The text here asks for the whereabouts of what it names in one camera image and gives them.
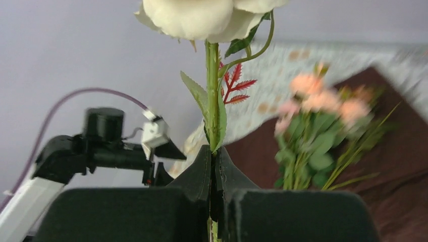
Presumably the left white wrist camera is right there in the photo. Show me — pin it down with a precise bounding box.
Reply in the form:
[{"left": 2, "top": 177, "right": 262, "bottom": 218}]
[{"left": 141, "top": 109, "right": 170, "bottom": 161}]

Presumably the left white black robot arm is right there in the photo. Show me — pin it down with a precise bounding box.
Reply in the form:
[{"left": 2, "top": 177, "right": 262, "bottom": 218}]
[{"left": 1, "top": 107, "right": 186, "bottom": 241}]

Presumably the pink fake flower stem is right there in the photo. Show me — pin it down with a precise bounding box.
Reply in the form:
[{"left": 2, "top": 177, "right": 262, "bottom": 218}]
[{"left": 274, "top": 64, "right": 392, "bottom": 190}]

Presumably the white fake rose stem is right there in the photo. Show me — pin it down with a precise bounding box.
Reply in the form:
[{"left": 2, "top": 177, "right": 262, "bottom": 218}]
[{"left": 135, "top": 1, "right": 286, "bottom": 241}]

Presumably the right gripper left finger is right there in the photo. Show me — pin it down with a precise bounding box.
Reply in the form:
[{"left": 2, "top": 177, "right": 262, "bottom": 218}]
[{"left": 34, "top": 145, "right": 211, "bottom": 242}]

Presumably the floral tablecloth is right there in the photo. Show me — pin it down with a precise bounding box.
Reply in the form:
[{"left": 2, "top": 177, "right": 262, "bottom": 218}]
[{"left": 169, "top": 41, "right": 428, "bottom": 177}]

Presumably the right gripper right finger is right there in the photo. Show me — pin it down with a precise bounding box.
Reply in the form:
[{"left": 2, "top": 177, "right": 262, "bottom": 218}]
[{"left": 215, "top": 148, "right": 380, "bottom": 241}]

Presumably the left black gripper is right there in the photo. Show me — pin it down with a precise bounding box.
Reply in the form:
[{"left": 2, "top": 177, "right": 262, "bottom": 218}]
[{"left": 79, "top": 107, "right": 187, "bottom": 186}]

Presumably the dark red wrapping paper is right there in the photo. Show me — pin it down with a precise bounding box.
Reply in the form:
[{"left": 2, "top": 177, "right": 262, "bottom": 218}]
[{"left": 226, "top": 67, "right": 427, "bottom": 241}]

